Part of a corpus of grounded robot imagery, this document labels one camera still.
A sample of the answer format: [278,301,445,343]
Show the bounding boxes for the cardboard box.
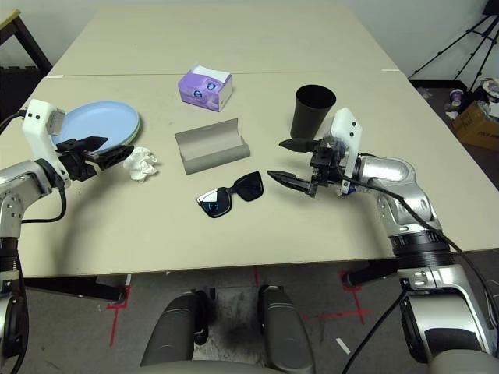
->
[451,99,499,151]

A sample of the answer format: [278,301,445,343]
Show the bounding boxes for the black cup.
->
[290,84,338,140]

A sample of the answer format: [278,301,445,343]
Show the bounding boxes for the green plate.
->
[116,108,142,148]

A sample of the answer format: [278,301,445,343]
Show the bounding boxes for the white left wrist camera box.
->
[22,98,73,190]

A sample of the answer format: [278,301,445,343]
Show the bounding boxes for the grey robot leg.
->
[257,284,315,374]
[140,288,214,367]

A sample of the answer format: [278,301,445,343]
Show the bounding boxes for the grey robot left leg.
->
[140,288,214,367]

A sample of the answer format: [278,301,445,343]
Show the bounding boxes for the blue plate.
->
[50,100,140,151]

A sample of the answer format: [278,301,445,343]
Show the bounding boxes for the purple tissue box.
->
[178,62,233,113]

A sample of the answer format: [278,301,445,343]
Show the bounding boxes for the black-framed side table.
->
[0,9,54,71]

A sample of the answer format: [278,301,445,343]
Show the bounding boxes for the black table foot bar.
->
[23,274,129,303]
[345,259,401,290]

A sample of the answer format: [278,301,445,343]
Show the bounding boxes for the black tripod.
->
[407,3,499,94]

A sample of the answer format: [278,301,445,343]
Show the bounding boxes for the black sunglasses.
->
[196,171,265,219]

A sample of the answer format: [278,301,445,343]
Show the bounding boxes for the grey robot right leg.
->
[257,284,315,374]

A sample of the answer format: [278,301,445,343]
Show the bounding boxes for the white tissue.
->
[122,146,160,183]

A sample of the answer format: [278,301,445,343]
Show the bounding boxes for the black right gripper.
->
[267,138,348,197]

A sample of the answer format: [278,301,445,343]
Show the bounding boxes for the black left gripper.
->
[57,135,136,182]

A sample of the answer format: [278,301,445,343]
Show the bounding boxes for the purple white cup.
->
[448,88,467,109]

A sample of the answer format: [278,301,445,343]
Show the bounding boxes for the grey glasses case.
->
[174,118,250,177]

